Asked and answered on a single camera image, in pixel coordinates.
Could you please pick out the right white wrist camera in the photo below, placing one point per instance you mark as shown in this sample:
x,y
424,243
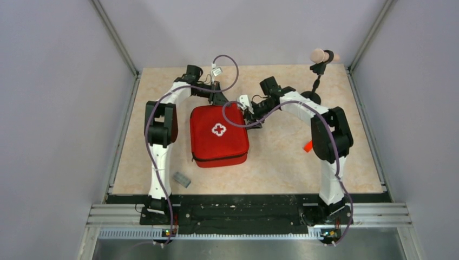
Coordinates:
x,y
245,103

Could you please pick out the black microphone stand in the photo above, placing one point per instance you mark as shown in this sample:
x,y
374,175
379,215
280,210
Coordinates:
x,y
320,58

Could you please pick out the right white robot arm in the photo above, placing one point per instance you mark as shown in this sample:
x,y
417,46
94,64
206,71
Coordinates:
x,y
330,131

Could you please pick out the red black medicine kit bag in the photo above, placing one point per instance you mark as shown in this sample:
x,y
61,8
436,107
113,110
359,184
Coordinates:
x,y
214,141

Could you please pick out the orange red block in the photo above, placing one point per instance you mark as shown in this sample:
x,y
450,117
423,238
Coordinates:
x,y
308,147

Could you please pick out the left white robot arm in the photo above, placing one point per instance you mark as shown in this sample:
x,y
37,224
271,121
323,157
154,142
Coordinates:
x,y
161,128

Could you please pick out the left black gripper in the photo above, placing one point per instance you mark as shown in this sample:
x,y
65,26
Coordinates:
x,y
217,98

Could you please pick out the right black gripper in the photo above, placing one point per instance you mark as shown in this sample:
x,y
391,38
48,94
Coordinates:
x,y
251,118

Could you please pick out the grey blue pill blister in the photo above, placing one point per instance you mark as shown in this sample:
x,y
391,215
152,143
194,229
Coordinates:
x,y
182,179

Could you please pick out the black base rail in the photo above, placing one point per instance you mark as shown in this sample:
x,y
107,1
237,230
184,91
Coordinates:
x,y
249,214

